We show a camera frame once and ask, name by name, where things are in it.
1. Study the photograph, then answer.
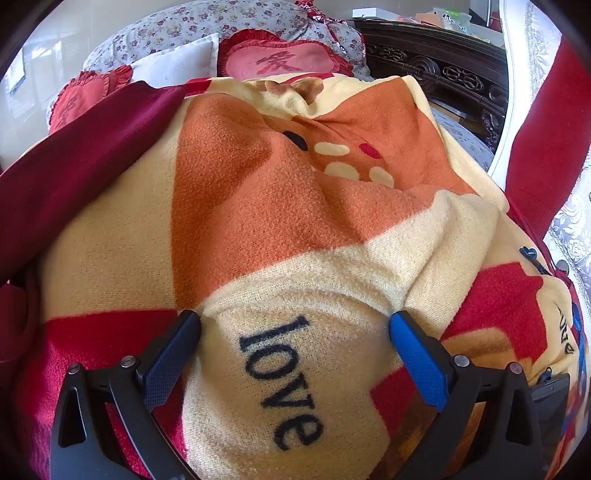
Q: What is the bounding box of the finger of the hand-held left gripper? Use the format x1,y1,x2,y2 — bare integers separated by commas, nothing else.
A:
530,372,572,462
518,246,572,280

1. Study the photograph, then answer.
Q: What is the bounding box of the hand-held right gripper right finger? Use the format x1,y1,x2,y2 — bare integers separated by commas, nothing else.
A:
389,310,548,480

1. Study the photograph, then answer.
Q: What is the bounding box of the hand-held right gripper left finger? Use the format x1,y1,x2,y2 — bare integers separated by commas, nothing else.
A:
48,310,201,480

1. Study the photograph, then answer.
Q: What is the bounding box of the maroon fleece garment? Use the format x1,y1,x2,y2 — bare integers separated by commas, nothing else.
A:
0,80,188,365

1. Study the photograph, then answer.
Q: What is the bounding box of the red cloth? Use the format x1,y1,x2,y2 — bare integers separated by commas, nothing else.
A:
501,34,591,241

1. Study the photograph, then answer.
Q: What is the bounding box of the floral bed sheet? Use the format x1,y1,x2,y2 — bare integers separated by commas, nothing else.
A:
431,108,497,174

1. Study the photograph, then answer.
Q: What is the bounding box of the orange cream red printed blanket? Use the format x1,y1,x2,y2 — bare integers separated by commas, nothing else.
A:
14,74,587,480

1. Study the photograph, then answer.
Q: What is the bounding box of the dark carved wooden furniture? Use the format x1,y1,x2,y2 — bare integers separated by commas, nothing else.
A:
353,18,511,151

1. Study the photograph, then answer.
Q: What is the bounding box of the green and white packet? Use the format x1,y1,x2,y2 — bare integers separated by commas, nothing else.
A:
438,10,474,32

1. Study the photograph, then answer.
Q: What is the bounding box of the red heart-shaped cushion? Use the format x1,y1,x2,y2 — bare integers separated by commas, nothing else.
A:
47,65,136,136
217,28,355,83

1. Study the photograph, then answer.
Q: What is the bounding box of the white box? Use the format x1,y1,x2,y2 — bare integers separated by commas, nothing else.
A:
362,6,419,22

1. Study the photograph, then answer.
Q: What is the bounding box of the white pillow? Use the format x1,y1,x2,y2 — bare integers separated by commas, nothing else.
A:
131,33,221,89

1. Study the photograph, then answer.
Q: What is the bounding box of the floral print pillow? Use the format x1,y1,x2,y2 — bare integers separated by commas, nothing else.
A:
83,0,375,81

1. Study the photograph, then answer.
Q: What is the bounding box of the white curved frame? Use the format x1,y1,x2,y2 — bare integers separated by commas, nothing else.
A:
488,0,527,185

